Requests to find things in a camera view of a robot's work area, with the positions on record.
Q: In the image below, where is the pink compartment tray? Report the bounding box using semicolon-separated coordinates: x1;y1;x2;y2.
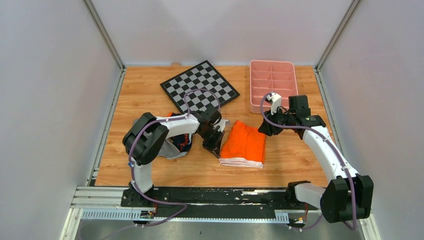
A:
249;60;299;114

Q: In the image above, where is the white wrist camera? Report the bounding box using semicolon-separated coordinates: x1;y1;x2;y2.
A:
214;118;230;133
265;92;282;115

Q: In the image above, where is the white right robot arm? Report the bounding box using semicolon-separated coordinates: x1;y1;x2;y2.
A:
258;92;374;230

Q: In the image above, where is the white slotted cable duct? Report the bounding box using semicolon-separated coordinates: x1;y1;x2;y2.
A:
80;209;290;224

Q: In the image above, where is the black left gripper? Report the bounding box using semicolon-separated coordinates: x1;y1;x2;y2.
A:
199;127;226;158

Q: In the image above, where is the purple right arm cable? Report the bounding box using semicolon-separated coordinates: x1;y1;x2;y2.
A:
259;93;359;231

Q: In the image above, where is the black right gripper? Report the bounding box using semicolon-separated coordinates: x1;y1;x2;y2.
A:
258;106;295;137

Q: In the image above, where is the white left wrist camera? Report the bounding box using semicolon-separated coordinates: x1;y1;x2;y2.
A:
214;118;230;133

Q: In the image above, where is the black white checkerboard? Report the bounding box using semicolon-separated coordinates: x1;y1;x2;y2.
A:
160;60;240;114

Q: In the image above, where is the grey striped underwear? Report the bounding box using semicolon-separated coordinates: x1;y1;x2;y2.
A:
132;118;187;160

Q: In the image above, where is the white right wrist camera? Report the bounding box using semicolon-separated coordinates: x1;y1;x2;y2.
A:
265;92;282;115

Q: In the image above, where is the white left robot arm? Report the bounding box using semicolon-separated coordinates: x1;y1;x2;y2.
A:
121;107;230;207

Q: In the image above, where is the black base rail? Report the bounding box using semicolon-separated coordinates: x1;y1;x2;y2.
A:
132;187;316;218

